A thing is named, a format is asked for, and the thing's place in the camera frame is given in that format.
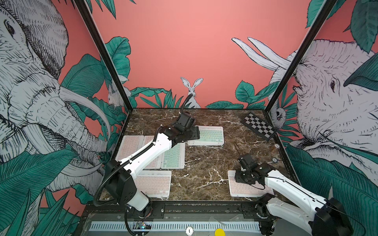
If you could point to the pink keyboard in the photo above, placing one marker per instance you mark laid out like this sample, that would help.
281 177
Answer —
129 145
156 163
155 184
245 190

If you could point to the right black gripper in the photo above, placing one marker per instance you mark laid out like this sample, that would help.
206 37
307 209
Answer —
238 178

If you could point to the yellow round button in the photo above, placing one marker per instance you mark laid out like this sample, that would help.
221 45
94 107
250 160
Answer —
219 232

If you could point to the black mounting rail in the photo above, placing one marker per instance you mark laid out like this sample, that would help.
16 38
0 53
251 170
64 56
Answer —
162 209

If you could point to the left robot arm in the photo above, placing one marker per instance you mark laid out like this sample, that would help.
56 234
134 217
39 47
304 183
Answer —
118 185

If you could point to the black frame post right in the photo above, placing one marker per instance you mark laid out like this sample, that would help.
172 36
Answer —
317 24

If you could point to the green keyboard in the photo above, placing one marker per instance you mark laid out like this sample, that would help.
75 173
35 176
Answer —
174 158
209 136

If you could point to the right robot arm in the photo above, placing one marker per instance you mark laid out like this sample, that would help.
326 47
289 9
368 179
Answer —
312 213

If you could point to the white vented strip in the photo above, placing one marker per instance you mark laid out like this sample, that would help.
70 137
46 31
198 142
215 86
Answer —
160 226

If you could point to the checkerboard calibration plate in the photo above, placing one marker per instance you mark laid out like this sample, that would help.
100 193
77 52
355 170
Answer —
259 126

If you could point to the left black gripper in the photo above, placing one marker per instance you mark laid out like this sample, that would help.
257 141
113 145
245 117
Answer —
196 133

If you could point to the black frame post left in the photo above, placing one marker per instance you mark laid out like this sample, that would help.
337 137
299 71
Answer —
92 28

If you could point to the black frame post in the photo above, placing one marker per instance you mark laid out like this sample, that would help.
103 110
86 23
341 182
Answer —
317 24
92 28

